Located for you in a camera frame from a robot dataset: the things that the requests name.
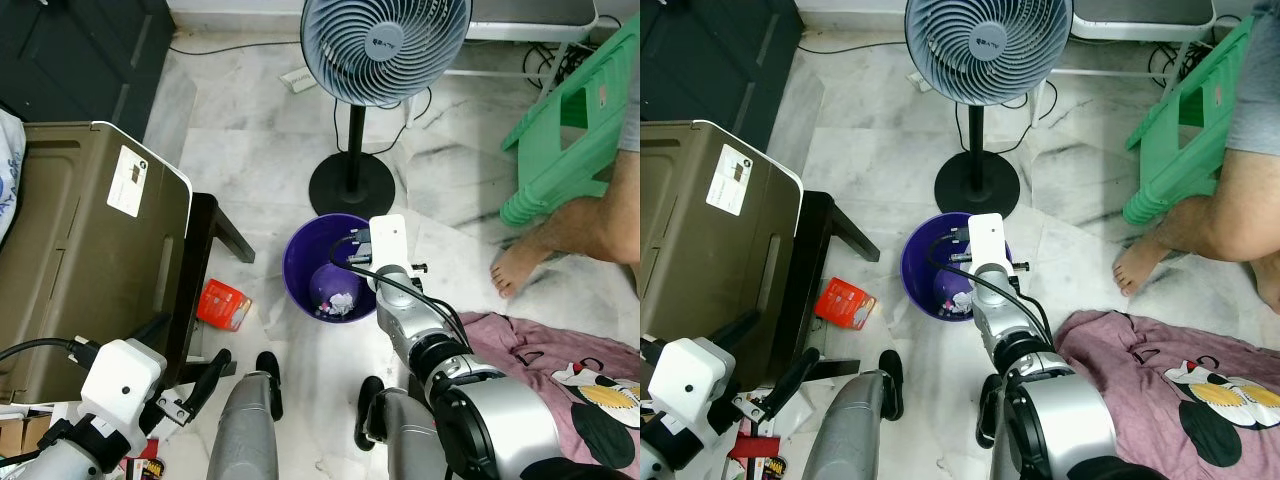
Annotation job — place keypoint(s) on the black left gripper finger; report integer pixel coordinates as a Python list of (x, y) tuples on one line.
[(210, 378), (793, 382), (737, 331), (148, 331)]

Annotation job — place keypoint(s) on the purple plastic bucket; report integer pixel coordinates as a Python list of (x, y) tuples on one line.
[(920, 265), (305, 260)]

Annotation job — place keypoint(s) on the purple white rubbish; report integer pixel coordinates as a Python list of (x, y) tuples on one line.
[(950, 295), (335, 290)]

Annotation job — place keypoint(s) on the red printed box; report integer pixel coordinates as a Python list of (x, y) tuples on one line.
[(150, 468), (760, 468)]

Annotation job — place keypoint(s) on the grey robot left leg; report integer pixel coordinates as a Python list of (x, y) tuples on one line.
[(845, 430), (245, 430)]

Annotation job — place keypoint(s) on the grey robot leg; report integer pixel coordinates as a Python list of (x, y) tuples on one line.
[(405, 440), (245, 430), (985, 410), (845, 430)]

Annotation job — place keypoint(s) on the red packet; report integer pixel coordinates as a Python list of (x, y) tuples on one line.
[(222, 303), (843, 303)]

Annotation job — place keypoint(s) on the black side table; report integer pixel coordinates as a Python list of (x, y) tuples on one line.
[(815, 270), (200, 260)]

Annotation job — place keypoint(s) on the brown plastic storage box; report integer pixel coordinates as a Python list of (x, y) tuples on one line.
[(690, 230), (70, 250)]

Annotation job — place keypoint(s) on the white label sticker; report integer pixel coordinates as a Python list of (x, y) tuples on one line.
[(127, 180), (728, 180)]

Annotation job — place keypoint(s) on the grey robot right leg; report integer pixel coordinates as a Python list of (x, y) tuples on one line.
[(985, 410), (405, 440)]

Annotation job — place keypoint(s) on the white power strip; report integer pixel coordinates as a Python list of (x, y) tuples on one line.
[(913, 80), (298, 79)]

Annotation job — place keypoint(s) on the pink cartoon print blanket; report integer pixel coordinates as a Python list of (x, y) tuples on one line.
[(1130, 350), (530, 350)]

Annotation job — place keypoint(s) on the grey black standing fan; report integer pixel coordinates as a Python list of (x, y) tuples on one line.
[(990, 50), (385, 50)]

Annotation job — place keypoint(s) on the white blue print cloth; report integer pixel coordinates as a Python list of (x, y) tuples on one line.
[(8, 170)]

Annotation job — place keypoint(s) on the person's grey shorts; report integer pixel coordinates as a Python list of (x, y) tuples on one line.
[(630, 110), (1255, 90)]

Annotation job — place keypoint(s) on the dark cabinet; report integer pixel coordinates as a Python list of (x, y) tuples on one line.
[(70, 50), (710, 50)]

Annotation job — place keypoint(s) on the white appliance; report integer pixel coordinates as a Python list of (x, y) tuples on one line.
[(1140, 20), (530, 20)]

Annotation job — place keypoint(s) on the person's left bare leg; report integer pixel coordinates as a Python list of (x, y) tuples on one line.
[(1270, 285)]

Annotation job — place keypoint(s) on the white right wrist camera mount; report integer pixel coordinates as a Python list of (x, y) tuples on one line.
[(987, 240), (390, 240)]

